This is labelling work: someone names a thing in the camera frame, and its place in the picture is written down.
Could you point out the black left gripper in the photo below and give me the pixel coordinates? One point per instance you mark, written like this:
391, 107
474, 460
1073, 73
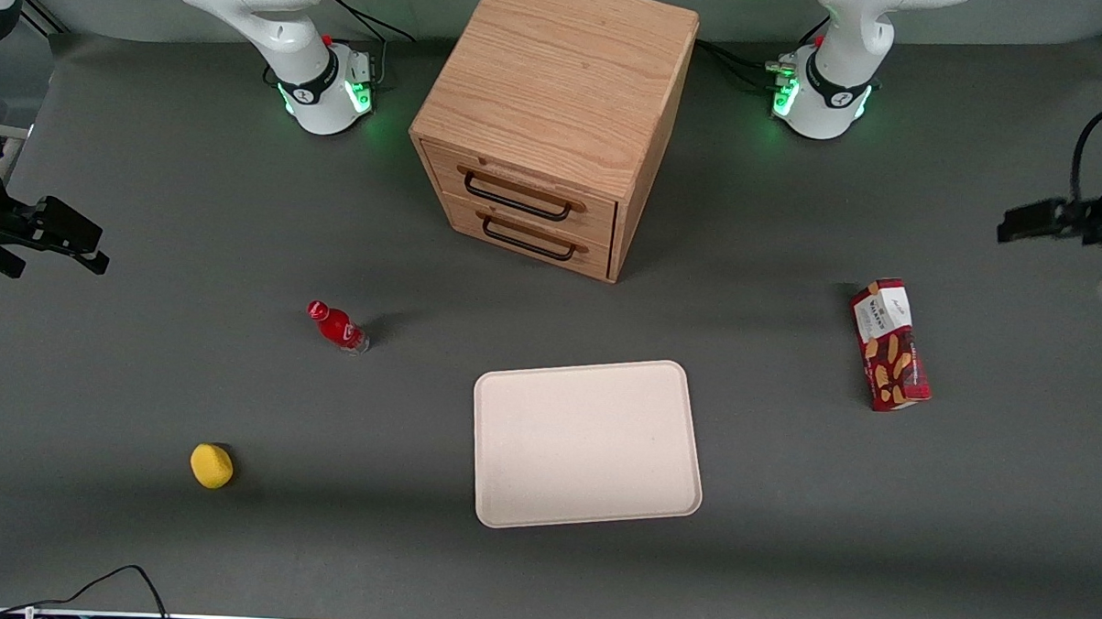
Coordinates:
1097, 217

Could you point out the red tartan shortbread cookie box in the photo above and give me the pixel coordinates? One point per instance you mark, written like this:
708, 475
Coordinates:
891, 349

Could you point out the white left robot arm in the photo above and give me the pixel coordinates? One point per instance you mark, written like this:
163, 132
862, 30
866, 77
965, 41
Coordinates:
834, 81

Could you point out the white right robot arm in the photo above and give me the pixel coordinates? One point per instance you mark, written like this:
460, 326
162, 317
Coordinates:
281, 34

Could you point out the cream rectangular plastic tray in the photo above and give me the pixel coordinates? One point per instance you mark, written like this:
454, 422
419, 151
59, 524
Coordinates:
588, 444

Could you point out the yellow lemon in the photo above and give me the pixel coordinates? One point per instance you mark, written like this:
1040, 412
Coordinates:
211, 466

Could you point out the red soda bottle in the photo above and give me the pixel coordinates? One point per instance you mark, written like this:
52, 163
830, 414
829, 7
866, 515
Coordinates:
335, 326

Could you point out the wooden two-drawer cabinet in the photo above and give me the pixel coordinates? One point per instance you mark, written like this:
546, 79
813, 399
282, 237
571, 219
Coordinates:
559, 72

